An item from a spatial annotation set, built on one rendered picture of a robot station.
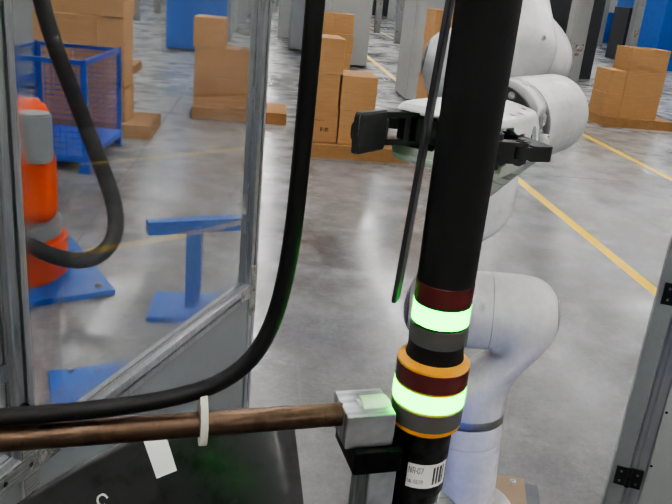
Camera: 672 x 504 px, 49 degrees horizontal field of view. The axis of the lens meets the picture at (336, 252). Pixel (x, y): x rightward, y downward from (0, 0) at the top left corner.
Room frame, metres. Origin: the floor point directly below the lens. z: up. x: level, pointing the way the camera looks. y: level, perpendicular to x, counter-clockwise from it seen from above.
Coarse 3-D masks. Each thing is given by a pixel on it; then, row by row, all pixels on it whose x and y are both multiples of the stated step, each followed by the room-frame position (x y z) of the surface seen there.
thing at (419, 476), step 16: (400, 432) 0.38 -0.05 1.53; (416, 448) 0.37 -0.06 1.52; (432, 448) 0.37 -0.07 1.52; (448, 448) 0.38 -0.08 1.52; (416, 464) 0.37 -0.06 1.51; (432, 464) 0.37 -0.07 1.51; (400, 480) 0.38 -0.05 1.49; (416, 480) 0.37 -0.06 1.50; (432, 480) 0.38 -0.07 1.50; (400, 496) 0.38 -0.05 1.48; (416, 496) 0.37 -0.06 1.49; (432, 496) 0.38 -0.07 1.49
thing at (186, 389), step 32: (320, 0) 0.36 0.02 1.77; (320, 32) 0.36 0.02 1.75; (288, 224) 0.36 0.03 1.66; (288, 256) 0.36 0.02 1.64; (288, 288) 0.36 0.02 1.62; (256, 352) 0.35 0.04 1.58; (192, 384) 0.35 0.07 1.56; (224, 384) 0.35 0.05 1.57; (0, 416) 0.32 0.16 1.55; (32, 416) 0.32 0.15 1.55; (64, 416) 0.33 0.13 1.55; (96, 416) 0.33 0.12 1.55
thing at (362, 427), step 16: (336, 400) 0.38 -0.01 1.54; (352, 400) 0.38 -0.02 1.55; (352, 416) 0.36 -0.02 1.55; (368, 416) 0.36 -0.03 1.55; (384, 416) 0.37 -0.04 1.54; (336, 432) 0.39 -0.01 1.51; (352, 432) 0.36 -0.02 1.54; (368, 432) 0.36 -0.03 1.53; (384, 432) 0.37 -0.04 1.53; (352, 448) 0.36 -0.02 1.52; (368, 448) 0.36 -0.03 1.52; (384, 448) 0.37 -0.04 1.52; (400, 448) 0.37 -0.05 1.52; (352, 464) 0.36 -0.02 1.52; (368, 464) 0.36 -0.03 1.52; (384, 464) 0.36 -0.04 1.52; (400, 464) 0.37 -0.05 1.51; (352, 480) 0.39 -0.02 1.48; (368, 480) 0.37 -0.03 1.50; (384, 480) 0.37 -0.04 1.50; (352, 496) 0.39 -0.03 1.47; (368, 496) 0.37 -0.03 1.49; (384, 496) 0.37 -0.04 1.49
